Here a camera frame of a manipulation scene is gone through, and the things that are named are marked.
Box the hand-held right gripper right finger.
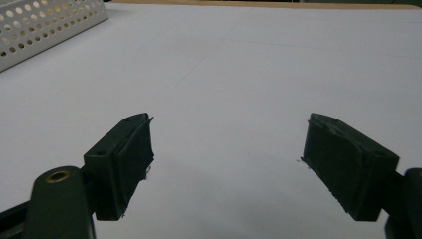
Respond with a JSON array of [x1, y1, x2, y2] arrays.
[[300, 113, 400, 222]]

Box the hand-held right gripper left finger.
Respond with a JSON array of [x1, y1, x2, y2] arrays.
[[83, 112, 155, 222]]

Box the white perforated plastic basket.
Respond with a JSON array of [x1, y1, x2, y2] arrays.
[[0, 0, 109, 73]]

